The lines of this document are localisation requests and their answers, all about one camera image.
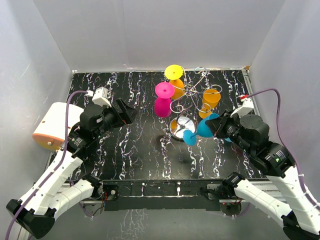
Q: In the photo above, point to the white orange appliance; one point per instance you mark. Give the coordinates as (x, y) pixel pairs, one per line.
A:
(50, 132)

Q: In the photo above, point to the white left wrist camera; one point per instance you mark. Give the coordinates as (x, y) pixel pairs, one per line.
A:
(100, 97)

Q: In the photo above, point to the magenta wine glass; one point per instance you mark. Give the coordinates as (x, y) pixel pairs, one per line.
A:
(164, 92)

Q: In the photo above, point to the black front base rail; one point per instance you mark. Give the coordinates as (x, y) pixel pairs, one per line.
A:
(174, 194)

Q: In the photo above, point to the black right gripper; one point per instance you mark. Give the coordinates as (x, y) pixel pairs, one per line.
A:
(218, 124)

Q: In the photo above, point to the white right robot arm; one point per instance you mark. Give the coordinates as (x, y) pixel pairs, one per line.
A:
(299, 215)

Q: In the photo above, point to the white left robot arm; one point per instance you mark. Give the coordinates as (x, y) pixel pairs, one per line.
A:
(43, 204)

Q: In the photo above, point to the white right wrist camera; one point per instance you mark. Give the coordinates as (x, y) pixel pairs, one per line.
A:
(246, 107)

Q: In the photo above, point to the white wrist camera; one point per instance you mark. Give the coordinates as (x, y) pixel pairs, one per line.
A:
(246, 107)
(100, 97)

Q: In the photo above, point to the blue wine glass front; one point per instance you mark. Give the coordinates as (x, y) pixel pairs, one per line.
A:
(190, 138)

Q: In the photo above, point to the orange wine glass on rack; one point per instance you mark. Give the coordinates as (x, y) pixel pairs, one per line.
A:
(210, 100)

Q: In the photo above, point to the chrome wire wine glass rack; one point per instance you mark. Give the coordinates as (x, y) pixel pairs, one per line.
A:
(184, 103)

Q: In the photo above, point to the orange wine glass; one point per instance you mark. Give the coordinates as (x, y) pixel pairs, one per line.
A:
(210, 100)
(174, 74)

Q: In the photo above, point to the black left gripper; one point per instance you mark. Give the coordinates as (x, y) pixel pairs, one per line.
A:
(126, 117)

